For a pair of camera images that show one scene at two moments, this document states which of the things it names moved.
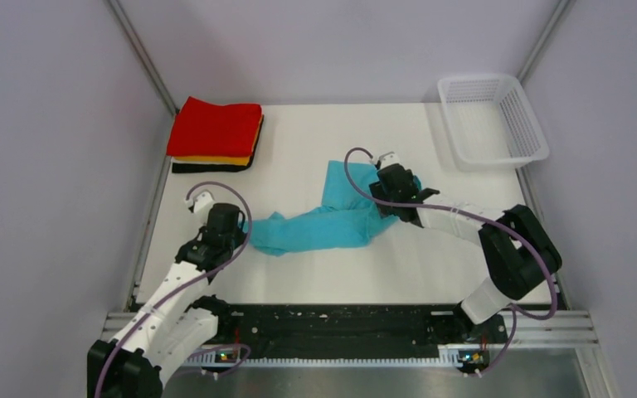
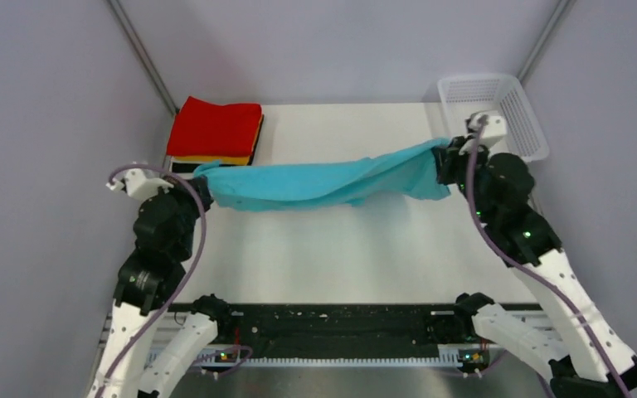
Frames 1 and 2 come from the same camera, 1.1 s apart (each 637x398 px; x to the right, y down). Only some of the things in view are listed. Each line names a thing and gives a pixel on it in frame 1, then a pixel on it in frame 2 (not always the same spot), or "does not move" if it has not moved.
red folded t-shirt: [203, 128] does not move
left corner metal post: [143, 55] does not move
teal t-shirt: [347, 218] to [403, 170]
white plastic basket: [490, 122] does not move
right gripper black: [378, 190] to [447, 157]
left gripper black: [240, 235] to [183, 188]
